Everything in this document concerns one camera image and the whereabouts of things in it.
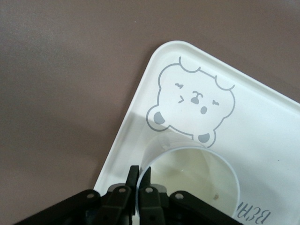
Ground white bear print tray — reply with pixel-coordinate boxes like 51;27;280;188
93;40;300;225

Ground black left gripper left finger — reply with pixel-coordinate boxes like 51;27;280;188
98;165;140;225

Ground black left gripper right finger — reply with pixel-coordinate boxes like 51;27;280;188
137;166;169;225

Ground white IKEA cup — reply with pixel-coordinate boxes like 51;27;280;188
135;134;241;220

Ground brown table mat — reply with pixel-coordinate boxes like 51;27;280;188
0;0;300;225

